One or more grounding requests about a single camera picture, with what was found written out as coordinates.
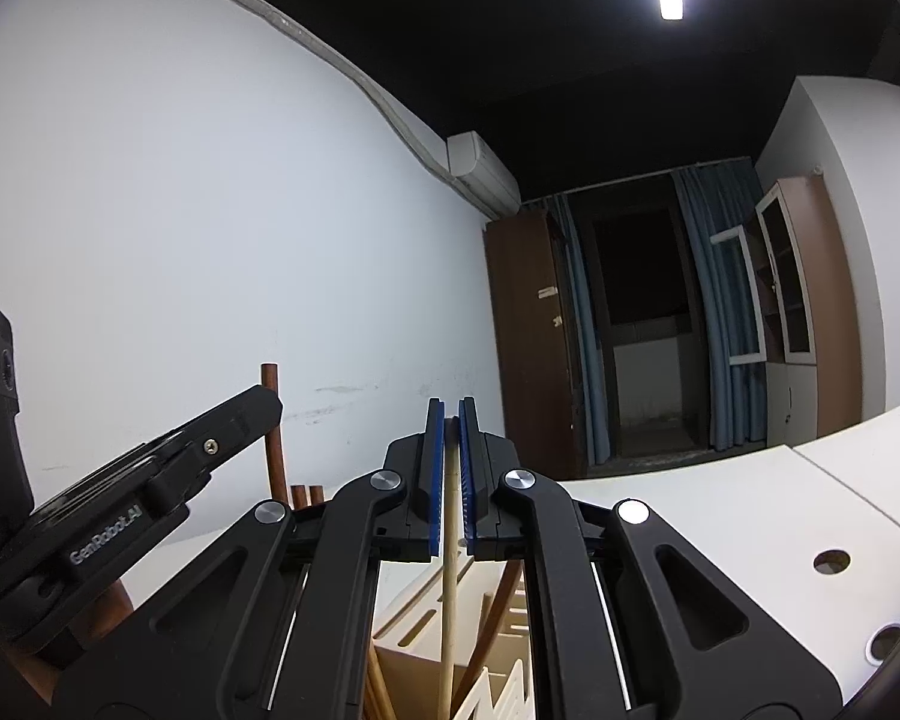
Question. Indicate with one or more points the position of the white air conditioner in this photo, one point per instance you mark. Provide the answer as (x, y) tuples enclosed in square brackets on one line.
[(480, 165)]

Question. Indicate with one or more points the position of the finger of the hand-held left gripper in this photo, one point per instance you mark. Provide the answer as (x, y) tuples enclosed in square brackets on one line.
[(232, 427)]

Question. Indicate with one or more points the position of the person's left hand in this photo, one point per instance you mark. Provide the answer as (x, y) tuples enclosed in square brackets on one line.
[(105, 615)]

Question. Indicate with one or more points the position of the blue curtain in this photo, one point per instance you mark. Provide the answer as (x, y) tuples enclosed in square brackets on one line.
[(589, 360), (697, 277)]

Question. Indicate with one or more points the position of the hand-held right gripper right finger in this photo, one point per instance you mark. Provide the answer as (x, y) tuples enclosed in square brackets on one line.
[(466, 465)]

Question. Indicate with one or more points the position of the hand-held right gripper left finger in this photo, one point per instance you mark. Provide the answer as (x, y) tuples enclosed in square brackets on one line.
[(436, 465)]

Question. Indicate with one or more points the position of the white ringed table grommet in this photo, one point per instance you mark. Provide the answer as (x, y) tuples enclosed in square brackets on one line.
[(886, 641)]

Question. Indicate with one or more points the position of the cream plastic utensil holder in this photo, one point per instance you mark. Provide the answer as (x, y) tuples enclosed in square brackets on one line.
[(409, 660)]

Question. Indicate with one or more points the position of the dark brown wardrobe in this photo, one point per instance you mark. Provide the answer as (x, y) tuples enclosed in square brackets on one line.
[(525, 330)]

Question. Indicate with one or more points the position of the brown cabinet with glass doors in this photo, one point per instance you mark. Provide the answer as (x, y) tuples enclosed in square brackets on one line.
[(832, 277)]

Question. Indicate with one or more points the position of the grey wall conduit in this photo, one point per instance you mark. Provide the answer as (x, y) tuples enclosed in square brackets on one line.
[(345, 67)]

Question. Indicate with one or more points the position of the light wooden chopstick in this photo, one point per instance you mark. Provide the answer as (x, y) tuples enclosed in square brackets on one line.
[(447, 615)]

